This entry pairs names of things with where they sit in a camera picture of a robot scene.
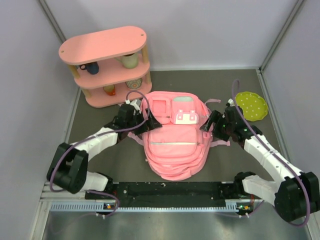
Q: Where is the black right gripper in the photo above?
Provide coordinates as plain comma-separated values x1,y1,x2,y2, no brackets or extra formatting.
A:
200,110,234,142

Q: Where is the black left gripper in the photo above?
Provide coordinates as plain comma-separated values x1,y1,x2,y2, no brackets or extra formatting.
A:
126,108,162,135

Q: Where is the pink student backpack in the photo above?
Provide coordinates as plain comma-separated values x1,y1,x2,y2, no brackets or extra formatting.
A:
128,91,230,181

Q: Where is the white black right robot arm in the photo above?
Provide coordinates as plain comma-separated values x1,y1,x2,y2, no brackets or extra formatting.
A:
200,104,320,223

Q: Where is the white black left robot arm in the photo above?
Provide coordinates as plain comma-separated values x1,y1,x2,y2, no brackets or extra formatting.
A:
46,103,162,199

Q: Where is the patterned ceramic bowl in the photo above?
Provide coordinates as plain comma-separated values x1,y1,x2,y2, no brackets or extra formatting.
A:
125,77,143,90

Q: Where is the green polka dot plate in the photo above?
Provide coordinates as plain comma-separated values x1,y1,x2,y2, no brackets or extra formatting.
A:
235,91,268,122

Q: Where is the orange cup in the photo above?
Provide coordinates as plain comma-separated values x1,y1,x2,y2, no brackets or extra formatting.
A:
103,84,116,96

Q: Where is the pale green mug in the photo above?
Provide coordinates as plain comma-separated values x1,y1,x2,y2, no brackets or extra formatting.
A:
114,53,139,69

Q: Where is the pink three-tier wooden shelf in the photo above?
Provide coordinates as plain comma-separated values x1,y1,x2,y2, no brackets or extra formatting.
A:
58,26,152,108

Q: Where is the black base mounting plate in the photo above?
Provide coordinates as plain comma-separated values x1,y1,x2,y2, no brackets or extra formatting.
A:
84,181,255,207

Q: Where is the dark blue mug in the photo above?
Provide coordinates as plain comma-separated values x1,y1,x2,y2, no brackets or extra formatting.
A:
79,61,100,75

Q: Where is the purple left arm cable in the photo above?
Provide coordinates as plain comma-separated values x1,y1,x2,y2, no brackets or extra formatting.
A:
49,90,151,201

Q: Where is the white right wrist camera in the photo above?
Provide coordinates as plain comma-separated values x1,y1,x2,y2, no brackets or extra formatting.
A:
226,98,235,107

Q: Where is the grey slotted cable duct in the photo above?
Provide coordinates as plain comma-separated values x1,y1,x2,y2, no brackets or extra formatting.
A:
50,201,253,213

